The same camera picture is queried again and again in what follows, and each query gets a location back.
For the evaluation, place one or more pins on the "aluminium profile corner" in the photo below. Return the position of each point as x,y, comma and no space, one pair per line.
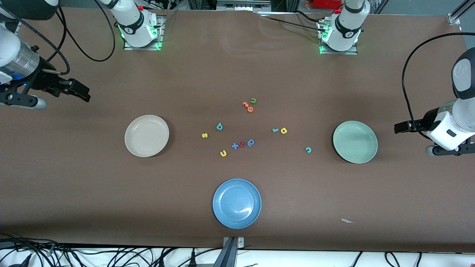
454,17

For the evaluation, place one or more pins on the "white paper scrap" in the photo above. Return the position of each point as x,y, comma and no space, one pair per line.
347,221

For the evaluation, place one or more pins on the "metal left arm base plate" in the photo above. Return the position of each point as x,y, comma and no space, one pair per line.
337,53

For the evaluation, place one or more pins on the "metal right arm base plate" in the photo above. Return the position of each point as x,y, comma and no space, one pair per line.
141,48

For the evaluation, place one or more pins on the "red box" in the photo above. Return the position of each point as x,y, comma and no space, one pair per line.
326,3

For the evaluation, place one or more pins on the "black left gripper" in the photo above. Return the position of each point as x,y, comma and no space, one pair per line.
423,124

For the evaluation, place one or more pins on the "beige brown plate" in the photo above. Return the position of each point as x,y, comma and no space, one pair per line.
146,136

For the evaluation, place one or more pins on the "green plate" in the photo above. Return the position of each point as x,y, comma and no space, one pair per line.
355,142

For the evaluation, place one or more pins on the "grey metal camera mount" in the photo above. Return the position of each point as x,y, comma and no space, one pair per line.
233,243

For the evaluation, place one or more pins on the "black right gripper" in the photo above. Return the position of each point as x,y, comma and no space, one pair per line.
45,80

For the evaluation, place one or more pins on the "black power plug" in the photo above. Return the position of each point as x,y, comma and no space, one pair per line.
161,261
193,261

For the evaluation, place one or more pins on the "grey metal frame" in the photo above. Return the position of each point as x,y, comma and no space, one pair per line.
241,5

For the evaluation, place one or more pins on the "blue plate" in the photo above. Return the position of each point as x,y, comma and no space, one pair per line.
236,204

